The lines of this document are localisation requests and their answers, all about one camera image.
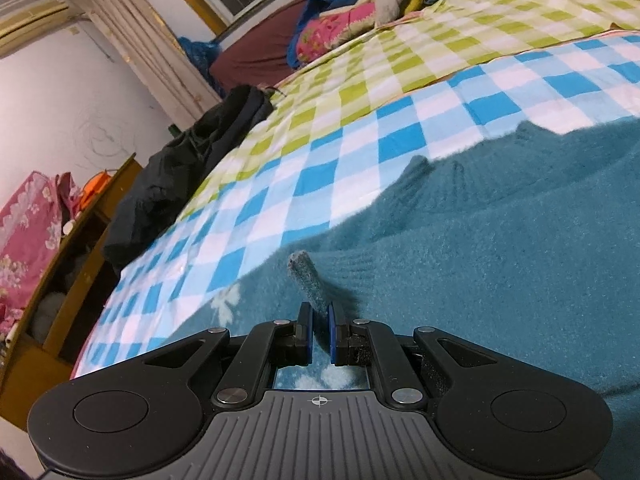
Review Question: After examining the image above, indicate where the teal knitted sweater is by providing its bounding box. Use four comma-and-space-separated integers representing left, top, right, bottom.
176, 118, 639, 479

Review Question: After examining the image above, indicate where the black clothing pile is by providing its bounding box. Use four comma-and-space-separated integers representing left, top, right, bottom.
102, 84, 273, 272

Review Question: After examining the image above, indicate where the blue white checkered bedsheet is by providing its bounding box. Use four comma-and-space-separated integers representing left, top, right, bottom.
75, 30, 639, 375

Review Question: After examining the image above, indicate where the wooden shelf cabinet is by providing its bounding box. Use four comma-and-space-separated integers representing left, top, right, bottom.
1, 157, 141, 430

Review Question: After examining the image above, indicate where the orange item on cabinet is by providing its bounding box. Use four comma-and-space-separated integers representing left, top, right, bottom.
78, 170, 112, 210

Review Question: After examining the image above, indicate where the pink floral cloth bundle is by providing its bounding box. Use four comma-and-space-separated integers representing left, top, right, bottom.
0, 171, 79, 338

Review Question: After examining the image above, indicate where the maroon mattress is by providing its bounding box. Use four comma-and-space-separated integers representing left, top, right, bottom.
208, 0, 307, 94

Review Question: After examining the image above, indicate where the blue bag by curtain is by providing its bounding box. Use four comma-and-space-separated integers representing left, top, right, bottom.
178, 37, 224, 98

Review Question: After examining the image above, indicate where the pink floral quilt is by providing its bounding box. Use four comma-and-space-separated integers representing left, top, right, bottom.
294, 2, 375, 64

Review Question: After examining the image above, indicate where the beige curtain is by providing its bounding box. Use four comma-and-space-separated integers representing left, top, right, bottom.
70, 0, 221, 129

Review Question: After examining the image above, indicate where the green white checkered bedsheet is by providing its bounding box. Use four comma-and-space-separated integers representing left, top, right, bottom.
181, 0, 639, 217

